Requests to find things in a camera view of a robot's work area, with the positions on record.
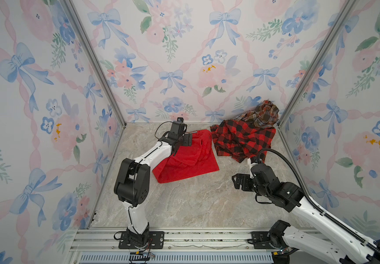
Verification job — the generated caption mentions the plain red cloth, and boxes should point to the plain red cloth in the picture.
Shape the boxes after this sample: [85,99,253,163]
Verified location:
[152,129,219,184]

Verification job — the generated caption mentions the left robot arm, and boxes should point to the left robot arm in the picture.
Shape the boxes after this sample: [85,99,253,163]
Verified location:
[114,117,192,249]

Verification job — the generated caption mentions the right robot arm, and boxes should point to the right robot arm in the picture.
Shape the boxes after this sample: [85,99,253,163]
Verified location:
[231,163,380,264]

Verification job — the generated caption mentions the red black checked shirt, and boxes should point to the red black checked shirt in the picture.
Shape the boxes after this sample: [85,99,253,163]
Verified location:
[210,119,276,163]

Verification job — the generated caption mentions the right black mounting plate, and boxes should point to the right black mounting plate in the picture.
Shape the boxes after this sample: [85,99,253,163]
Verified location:
[247,231,274,249]

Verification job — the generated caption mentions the black mounting plate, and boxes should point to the black mounting plate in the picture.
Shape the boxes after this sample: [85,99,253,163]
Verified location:
[247,231,274,249]
[114,230,165,250]

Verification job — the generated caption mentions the brown multicolour plaid shirt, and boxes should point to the brown multicolour plaid shirt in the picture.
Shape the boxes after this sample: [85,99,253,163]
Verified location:
[234,100,279,128]

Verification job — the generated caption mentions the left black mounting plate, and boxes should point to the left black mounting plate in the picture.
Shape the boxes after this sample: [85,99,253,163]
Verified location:
[114,230,165,250]

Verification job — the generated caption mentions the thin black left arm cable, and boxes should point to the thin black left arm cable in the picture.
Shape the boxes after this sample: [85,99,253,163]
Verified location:
[154,120,174,139]

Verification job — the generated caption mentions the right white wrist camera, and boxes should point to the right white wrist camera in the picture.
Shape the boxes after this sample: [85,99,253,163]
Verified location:
[247,157,259,168]

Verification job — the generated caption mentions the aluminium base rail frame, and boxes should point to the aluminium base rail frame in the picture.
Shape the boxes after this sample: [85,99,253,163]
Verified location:
[66,227,354,264]

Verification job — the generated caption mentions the left aluminium corner post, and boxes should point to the left aluminium corner post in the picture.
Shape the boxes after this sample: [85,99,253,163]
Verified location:
[60,0,126,129]

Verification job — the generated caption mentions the aluminium corner post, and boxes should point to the aluminium corner post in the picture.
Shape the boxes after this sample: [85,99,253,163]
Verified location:
[278,0,358,129]
[60,0,126,129]

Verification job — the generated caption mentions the right aluminium corner post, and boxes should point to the right aluminium corner post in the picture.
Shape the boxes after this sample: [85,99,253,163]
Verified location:
[278,0,358,129]

